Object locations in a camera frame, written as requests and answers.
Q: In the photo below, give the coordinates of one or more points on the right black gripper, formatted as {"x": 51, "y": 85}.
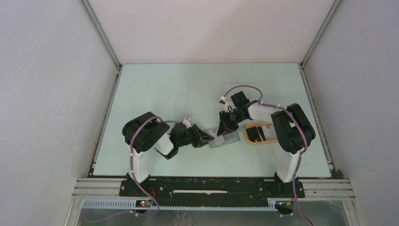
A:
{"x": 225, "y": 125}

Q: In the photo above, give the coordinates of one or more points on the white vip card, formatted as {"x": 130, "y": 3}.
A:
{"x": 219, "y": 140}
{"x": 269, "y": 132}

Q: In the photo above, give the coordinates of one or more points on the orange plastic tray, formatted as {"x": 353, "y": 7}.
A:
{"x": 260, "y": 124}

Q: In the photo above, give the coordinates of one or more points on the black VIP card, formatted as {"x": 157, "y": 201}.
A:
{"x": 255, "y": 134}

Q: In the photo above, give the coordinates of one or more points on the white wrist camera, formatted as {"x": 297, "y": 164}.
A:
{"x": 228, "y": 105}
{"x": 186, "y": 121}

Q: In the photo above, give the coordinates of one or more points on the aluminium frame rail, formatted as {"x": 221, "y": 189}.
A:
{"x": 104, "y": 194}

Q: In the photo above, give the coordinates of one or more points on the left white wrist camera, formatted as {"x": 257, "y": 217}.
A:
{"x": 186, "y": 121}

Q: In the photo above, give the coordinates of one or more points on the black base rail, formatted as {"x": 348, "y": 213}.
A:
{"x": 212, "y": 192}

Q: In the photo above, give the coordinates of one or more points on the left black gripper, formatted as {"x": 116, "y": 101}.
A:
{"x": 198, "y": 134}

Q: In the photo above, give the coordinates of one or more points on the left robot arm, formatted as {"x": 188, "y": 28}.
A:
{"x": 150, "y": 131}

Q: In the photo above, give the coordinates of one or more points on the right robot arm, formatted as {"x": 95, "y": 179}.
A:
{"x": 292, "y": 128}

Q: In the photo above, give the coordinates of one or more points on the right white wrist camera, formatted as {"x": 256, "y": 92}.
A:
{"x": 228, "y": 105}

